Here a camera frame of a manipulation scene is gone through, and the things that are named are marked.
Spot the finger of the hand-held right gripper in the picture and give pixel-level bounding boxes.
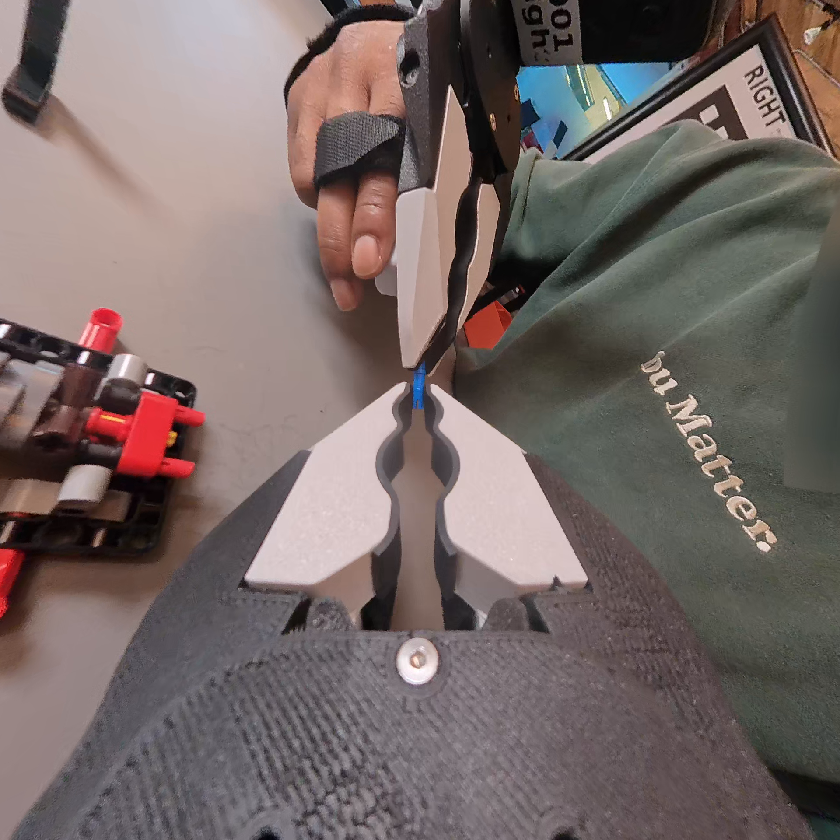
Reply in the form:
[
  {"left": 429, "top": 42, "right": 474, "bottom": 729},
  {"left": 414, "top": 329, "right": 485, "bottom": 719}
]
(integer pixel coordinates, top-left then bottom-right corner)
[
  {"left": 374, "top": 84, "right": 472, "bottom": 370},
  {"left": 451, "top": 182, "right": 505, "bottom": 343}
]

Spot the wooden furniture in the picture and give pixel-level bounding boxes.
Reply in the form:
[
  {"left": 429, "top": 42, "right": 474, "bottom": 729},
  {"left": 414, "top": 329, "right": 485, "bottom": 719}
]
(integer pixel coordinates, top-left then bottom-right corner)
[{"left": 781, "top": 0, "right": 840, "bottom": 155}]

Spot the orange object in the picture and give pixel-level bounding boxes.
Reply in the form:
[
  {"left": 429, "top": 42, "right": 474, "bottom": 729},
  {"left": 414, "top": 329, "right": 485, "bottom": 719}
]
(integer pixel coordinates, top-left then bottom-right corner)
[{"left": 469, "top": 303, "right": 514, "bottom": 349}]

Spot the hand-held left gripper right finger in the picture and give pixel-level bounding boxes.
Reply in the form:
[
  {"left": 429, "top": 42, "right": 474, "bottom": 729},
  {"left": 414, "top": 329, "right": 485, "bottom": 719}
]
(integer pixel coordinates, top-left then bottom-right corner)
[{"left": 425, "top": 384, "right": 591, "bottom": 616}]

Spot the black frame lego assembly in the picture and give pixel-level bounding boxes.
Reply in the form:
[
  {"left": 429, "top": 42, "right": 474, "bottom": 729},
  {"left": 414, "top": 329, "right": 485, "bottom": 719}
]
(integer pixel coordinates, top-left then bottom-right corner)
[{"left": 0, "top": 307, "right": 206, "bottom": 621}]

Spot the black L-shaped bracket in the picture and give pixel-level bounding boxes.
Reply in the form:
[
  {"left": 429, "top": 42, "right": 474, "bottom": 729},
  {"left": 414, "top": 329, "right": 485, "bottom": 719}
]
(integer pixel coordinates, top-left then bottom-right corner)
[{"left": 0, "top": 0, "right": 72, "bottom": 126}]

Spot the person's right hand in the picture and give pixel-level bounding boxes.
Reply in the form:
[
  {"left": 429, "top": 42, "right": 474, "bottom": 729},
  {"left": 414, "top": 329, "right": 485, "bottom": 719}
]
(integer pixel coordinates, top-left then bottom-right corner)
[{"left": 286, "top": 21, "right": 406, "bottom": 313}]

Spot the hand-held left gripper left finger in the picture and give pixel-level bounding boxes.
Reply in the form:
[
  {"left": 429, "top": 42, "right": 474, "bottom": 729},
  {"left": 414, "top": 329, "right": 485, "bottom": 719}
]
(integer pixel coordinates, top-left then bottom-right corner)
[{"left": 243, "top": 382, "right": 411, "bottom": 626}]

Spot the black framed poster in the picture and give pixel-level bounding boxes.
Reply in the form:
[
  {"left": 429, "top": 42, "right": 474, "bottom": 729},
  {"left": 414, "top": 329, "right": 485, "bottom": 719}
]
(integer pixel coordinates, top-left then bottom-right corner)
[{"left": 564, "top": 16, "right": 834, "bottom": 161}]

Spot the person's green sweatshirt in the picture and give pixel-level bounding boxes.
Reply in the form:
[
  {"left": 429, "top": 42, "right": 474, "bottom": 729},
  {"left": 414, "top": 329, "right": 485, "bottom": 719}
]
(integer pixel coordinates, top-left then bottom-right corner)
[{"left": 453, "top": 121, "right": 840, "bottom": 840}]

